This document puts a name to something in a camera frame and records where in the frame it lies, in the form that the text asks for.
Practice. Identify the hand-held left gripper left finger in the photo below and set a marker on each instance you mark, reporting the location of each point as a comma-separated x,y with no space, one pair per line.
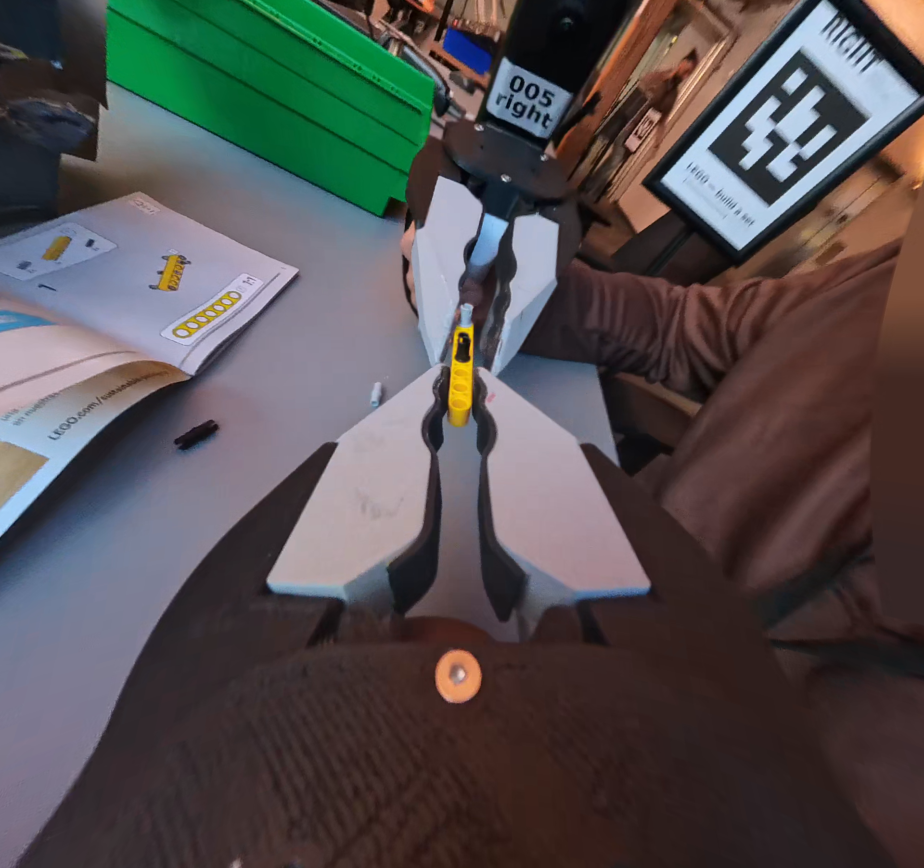
361,514

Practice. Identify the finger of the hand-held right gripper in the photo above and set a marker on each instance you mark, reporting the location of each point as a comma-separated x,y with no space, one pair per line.
535,268
437,268

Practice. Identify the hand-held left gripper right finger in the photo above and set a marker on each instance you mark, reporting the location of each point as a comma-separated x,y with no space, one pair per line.
559,521

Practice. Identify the black lego pin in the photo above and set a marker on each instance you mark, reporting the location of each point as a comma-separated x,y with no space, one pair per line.
463,348
196,435

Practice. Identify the yellow lego beam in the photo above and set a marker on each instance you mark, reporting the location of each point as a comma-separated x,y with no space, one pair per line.
460,398

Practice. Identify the person's right forearm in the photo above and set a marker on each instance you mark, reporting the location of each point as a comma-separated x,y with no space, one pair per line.
686,326

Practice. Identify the lego instruction booklet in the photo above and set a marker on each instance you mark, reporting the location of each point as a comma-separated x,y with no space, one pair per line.
108,319

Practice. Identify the small blue crate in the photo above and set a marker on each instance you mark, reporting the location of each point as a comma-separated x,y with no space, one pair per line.
469,50

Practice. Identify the person's brown clothing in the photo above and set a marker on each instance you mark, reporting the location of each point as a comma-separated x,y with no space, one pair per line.
794,492

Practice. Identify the black framed marker sign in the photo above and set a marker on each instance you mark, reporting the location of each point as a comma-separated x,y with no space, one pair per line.
794,124

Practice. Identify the green plastic bin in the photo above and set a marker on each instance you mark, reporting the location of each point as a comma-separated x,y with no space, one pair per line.
252,73

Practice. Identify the dark bag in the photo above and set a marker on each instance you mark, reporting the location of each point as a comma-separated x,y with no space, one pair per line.
36,124

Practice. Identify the wooden post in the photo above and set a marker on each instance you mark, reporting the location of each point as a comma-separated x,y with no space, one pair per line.
650,30

